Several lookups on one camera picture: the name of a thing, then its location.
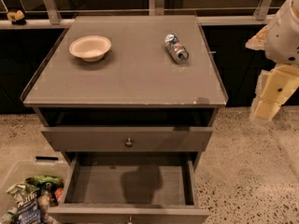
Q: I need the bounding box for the grey drawer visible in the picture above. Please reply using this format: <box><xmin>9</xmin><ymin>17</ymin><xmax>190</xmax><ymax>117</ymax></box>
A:
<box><xmin>40</xmin><ymin>107</ymin><xmax>216</xmax><ymax>153</ymax></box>
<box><xmin>49</xmin><ymin>153</ymin><xmax>209</xmax><ymax>224</ymax></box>

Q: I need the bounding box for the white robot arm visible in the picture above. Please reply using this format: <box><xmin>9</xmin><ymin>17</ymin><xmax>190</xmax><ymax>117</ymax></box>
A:
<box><xmin>245</xmin><ymin>0</ymin><xmax>299</xmax><ymax>124</ymax></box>

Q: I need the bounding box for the grey drawer cabinet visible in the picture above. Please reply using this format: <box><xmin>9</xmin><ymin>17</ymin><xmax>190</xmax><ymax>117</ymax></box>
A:
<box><xmin>21</xmin><ymin>16</ymin><xmax>227</xmax><ymax>162</ymax></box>

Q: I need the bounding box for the grey top drawer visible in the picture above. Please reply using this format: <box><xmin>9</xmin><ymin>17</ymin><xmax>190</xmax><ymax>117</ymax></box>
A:
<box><xmin>40</xmin><ymin>107</ymin><xmax>216</xmax><ymax>153</ymax></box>

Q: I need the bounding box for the crushed blue silver can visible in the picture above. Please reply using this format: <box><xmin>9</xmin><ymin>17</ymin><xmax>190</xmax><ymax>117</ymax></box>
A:
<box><xmin>164</xmin><ymin>34</ymin><xmax>189</xmax><ymax>64</ymax></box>

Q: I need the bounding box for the round metal top knob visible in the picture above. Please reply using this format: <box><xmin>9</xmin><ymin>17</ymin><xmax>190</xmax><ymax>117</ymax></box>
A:
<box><xmin>125</xmin><ymin>138</ymin><xmax>134</xmax><ymax>147</ymax></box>

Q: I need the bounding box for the round metal knob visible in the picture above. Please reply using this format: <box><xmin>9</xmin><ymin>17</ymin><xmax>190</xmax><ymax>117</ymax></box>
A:
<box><xmin>126</xmin><ymin>217</ymin><xmax>133</xmax><ymax>224</ymax></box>
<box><xmin>125</xmin><ymin>138</ymin><xmax>134</xmax><ymax>147</ymax></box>

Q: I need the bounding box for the white paper bowl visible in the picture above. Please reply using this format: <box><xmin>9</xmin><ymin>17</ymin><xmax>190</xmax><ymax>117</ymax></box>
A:
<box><xmin>69</xmin><ymin>35</ymin><xmax>111</xmax><ymax>63</ymax></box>

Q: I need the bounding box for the round metal middle knob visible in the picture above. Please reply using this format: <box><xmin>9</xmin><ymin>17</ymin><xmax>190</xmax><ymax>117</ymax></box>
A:
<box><xmin>126</xmin><ymin>217</ymin><xmax>133</xmax><ymax>224</ymax></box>

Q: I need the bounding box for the green snack bag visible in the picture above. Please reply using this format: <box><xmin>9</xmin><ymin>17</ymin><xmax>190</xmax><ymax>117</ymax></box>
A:
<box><xmin>25</xmin><ymin>175</ymin><xmax>64</xmax><ymax>190</ymax></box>

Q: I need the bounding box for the small yellow black object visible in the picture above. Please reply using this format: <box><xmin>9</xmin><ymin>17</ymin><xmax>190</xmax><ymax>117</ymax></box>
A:
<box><xmin>7</xmin><ymin>10</ymin><xmax>26</xmax><ymax>25</ymax></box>

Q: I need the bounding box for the clear plastic bin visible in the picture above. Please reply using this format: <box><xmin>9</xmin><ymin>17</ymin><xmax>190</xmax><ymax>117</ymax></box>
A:
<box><xmin>0</xmin><ymin>161</ymin><xmax>68</xmax><ymax>224</ymax></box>

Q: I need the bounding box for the blue chip bag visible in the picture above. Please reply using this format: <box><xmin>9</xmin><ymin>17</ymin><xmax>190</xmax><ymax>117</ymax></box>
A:
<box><xmin>16</xmin><ymin>198</ymin><xmax>41</xmax><ymax>224</ymax></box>

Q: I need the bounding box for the metal railing frame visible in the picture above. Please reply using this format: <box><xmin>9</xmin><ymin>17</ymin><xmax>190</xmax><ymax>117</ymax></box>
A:
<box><xmin>0</xmin><ymin>0</ymin><xmax>286</xmax><ymax>29</ymax></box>

